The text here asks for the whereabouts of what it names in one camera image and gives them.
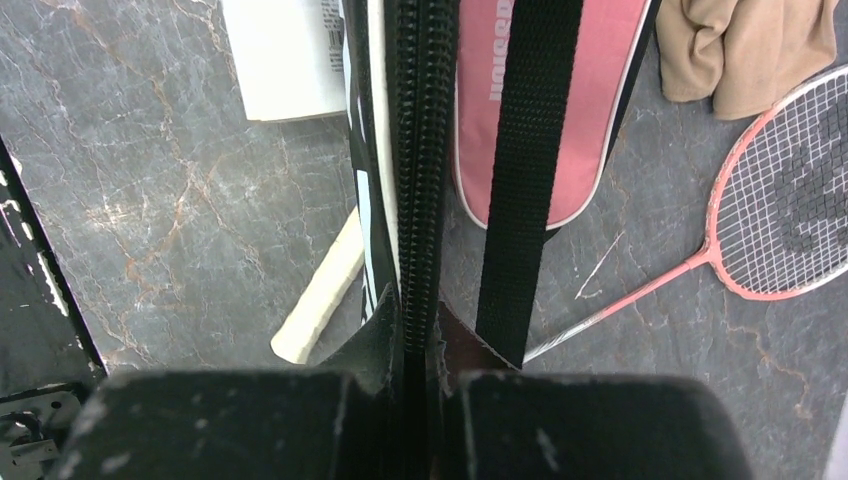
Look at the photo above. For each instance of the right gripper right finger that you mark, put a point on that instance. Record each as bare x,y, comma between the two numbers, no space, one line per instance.
496,422

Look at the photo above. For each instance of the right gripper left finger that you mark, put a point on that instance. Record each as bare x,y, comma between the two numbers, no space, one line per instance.
336,420

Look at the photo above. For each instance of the black SPORT racket bag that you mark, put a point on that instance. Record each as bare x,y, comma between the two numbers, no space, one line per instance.
400,75

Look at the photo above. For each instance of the white shuttlecock tube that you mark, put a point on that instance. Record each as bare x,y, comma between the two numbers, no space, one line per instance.
288,56

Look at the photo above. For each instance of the pink SPORT racket bag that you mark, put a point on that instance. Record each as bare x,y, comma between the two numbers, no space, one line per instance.
541,91

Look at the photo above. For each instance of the beige cloth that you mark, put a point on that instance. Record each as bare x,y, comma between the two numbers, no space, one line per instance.
742,55

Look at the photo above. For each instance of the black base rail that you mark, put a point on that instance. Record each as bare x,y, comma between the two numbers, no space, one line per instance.
49,366

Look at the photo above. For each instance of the white racket handle left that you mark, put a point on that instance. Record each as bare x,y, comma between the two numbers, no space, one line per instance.
301,329

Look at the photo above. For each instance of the pink frame badminton racket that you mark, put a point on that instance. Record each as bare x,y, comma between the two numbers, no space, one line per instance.
776,219

